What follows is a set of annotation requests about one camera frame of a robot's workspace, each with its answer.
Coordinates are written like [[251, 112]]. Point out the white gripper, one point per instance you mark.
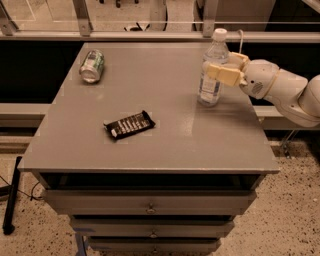
[[259, 79]]

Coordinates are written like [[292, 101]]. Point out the clear plastic water bottle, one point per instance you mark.
[[213, 58]]

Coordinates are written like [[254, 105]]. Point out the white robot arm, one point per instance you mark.
[[294, 96]]

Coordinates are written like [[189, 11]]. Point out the black snack bar wrapper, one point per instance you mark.
[[130, 125]]

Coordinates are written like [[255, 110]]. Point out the grey drawer cabinet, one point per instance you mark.
[[190, 148]]

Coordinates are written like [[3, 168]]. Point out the green soda can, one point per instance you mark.
[[92, 66]]

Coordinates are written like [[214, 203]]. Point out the top grey drawer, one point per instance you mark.
[[150, 203]]

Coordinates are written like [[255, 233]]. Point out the grey drawer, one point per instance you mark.
[[153, 245], [150, 203], [152, 228]]

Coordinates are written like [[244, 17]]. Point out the middle grey drawer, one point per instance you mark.
[[152, 228]]

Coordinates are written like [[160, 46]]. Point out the bottom grey drawer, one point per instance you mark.
[[153, 245]]

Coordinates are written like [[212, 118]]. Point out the black floor stand leg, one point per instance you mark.
[[8, 227]]

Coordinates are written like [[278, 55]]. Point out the metal railing frame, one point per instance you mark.
[[258, 21]]

